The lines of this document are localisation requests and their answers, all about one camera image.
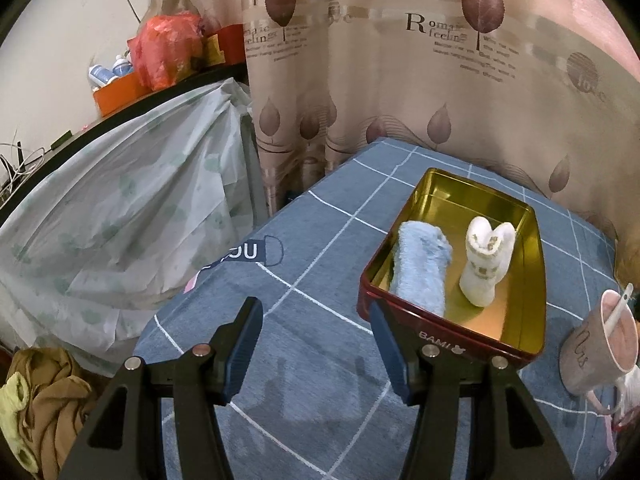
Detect white cables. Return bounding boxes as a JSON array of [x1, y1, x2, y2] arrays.
[[0, 141, 48, 196]]

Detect yellow green cloth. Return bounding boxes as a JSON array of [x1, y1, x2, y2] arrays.
[[0, 372, 38, 476]]

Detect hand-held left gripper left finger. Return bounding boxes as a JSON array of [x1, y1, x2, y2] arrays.
[[57, 297, 264, 480]]

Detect red gold tin box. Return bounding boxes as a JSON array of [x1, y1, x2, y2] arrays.
[[358, 167, 547, 367]]

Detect orange box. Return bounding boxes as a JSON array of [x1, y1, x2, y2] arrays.
[[93, 71, 151, 117]]

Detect white sock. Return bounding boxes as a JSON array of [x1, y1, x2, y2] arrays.
[[459, 216, 516, 308]]

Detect beige leaf print curtain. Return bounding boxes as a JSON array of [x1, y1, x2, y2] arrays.
[[150, 0, 640, 281]]

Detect pale green plastic cover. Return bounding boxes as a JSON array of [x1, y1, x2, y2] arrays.
[[0, 77, 271, 378]]

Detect white ceramic spoon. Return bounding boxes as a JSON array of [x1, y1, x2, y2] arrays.
[[604, 283, 635, 336]]

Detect blue fluffy sock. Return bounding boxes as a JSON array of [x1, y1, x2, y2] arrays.
[[389, 220, 454, 318]]

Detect pink mug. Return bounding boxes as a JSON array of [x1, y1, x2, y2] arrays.
[[559, 289, 638, 416]]

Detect brown crumpled clothes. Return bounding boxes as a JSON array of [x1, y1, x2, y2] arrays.
[[10, 347, 101, 480]]

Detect blue checked bedsheet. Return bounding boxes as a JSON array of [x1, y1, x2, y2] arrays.
[[132, 136, 631, 480]]

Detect red plastic bag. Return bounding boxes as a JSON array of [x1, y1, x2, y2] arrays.
[[127, 11, 206, 92]]

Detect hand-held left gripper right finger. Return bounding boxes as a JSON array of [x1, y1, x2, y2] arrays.
[[369, 302, 576, 480]]

